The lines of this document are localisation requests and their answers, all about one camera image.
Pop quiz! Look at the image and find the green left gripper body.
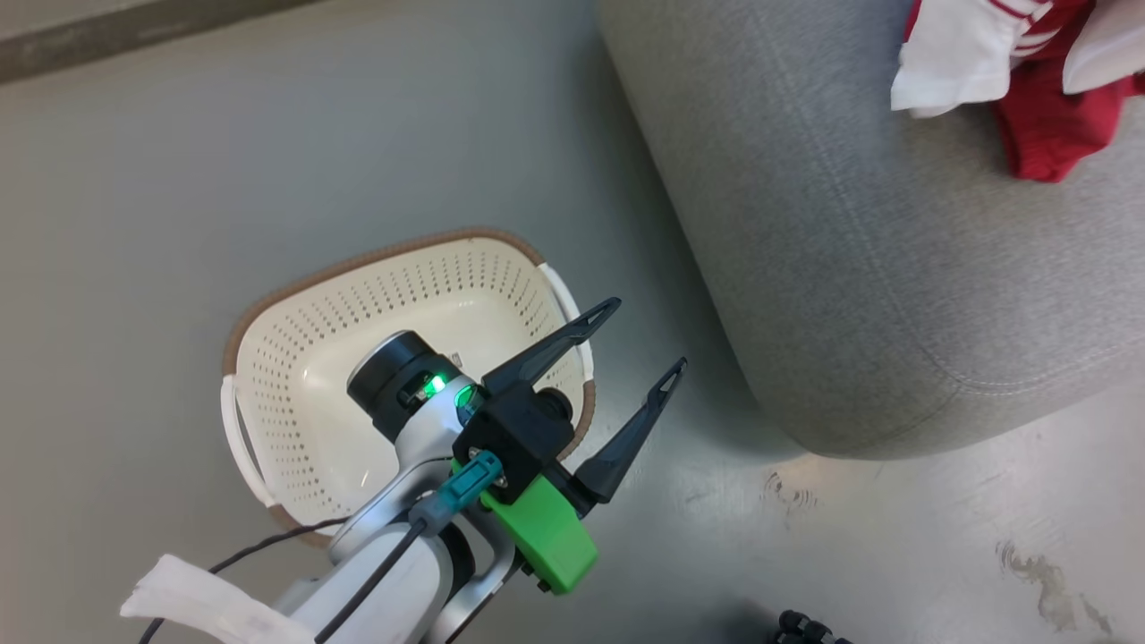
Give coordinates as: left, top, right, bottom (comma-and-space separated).
450, 456, 599, 597

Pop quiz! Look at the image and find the cream perforated laundry basket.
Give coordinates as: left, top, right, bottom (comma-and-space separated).
220, 226, 598, 549

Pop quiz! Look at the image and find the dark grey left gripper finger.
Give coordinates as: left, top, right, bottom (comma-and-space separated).
481, 297, 623, 400
571, 357, 689, 505

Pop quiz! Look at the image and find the black knobbly object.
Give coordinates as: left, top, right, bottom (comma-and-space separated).
773, 609, 852, 644

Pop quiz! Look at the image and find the grey fabric sofa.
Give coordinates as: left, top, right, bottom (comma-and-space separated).
597, 0, 1145, 462

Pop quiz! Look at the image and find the red and white clothing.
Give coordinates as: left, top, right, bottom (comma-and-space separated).
890, 0, 1145, 184

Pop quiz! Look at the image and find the black cable with teal plug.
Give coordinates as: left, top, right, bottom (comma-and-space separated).
137, 449, 505, 644

